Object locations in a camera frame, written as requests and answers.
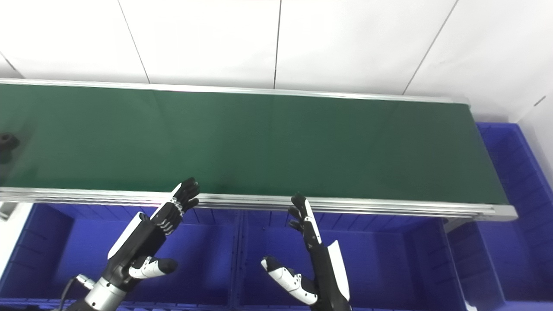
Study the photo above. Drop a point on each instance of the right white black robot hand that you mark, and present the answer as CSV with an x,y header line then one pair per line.
x,y
324,272

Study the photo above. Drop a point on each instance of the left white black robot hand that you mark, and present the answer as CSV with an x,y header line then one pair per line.
x,y
142,237

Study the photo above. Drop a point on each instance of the black flanged metal part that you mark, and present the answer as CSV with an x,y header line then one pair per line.
x,y
6,142

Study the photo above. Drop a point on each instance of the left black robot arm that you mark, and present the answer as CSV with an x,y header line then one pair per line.
x,y
103,296

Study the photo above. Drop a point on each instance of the blue plastic bin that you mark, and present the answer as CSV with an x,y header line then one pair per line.
x,y
65,259
518,242
380,268

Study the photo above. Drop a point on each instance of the green conveyor belt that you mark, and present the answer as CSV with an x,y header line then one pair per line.
x,y
276,142

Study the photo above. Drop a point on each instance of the aluminium conveyor leg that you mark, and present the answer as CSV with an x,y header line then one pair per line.
x,y
458,223
6,209

